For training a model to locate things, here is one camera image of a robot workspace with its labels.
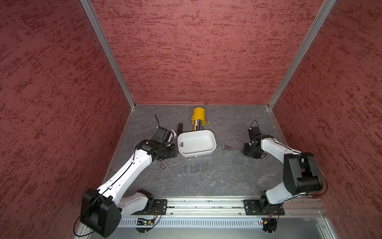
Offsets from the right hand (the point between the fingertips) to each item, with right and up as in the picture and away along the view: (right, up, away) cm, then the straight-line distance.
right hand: (247, 155), depth 92 cm
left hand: (-45, +3, -12) cm, 46 cm away
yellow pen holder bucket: (-30, +27, +15) cm, 43 cm away
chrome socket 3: (-32, -7, -5) cm, 34 cm away
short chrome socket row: (-12, +4, +5) cm, 14 cm away
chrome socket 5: (-39, -7, -5) cm, 40 cm away
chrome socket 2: (-28, -6, -4) cm, 29 cm away
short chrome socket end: (-10, +4, +3) cm, 11 cm away
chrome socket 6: (-51, -5, -4) cm, 51 cm away
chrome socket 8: (-14, +5, +6) cm, 16 cm away
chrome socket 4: (-35, -7, -5) cm, 36 cm away
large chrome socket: (-42, +6, +5) cm, 43 cm away
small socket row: (-4, +3, +1) cm, 5 cm away
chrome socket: (-26, -6, -3) cm, 27 cm away
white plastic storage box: (-32, +7, +6) cm, 33 cm away
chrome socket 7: (-53, -5, -5) cm, 53 cm away
